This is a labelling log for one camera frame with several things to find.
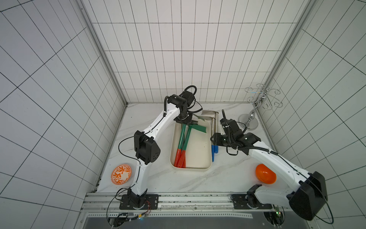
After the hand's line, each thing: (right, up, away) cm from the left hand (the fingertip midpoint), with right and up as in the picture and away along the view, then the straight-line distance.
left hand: (183, 124), depth 84 cm
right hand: (+17, -7, -3) cm, 19 cm away
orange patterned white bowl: (-37, -29, -3) cm, 47 cm away
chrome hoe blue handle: (+21, +7, +24) cm, 32 cm away
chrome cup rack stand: (+48, +17, +1) cm, 51 cm away
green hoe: (+10, -3, +16) cm, 19 cm away
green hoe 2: (-1, -22, -5) cm, 22 cm away
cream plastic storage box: (+10, -18, +7) cm, 21 cm away
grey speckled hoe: (0, -20, -3) cm, 21 cm away
